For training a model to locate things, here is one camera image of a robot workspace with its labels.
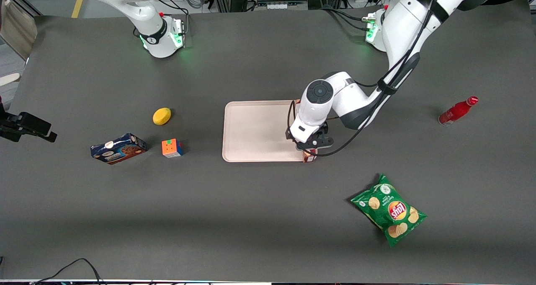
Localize green Lay's chips bag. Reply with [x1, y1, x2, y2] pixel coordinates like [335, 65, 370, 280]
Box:
[350, 173, 428, 248]

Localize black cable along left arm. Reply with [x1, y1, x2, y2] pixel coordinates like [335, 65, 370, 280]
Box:
[287, 0, 438, 157]

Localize white plastic tray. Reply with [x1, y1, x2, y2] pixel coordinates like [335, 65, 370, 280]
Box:
[222, 100, 317, 163]

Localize yellow lemon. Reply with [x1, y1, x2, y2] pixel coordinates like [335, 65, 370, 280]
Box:
[152, 107, 172, 126]

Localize red plaid cookie box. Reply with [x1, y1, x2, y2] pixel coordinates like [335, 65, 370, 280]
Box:
[294, 99, 318, 163]

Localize red Coca-Cola bottle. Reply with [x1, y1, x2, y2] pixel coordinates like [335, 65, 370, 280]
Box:
[438, 96, 479, 127]

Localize brown wooden board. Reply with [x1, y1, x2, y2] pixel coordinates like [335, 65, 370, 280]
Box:
[0, 0, 42, 61]

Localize black cable at table edge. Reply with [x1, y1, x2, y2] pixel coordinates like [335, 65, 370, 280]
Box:
[31, 258, 105, 285]

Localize dark blue cookie box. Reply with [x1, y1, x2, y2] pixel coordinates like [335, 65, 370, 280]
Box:
[90, 133, 147, 165]

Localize black cables by arm base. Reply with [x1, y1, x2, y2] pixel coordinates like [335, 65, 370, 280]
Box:
[320, 5, 377, 31]

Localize orange Rubik's cube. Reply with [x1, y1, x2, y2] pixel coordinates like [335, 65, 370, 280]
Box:
[162, 139, 184, 158]

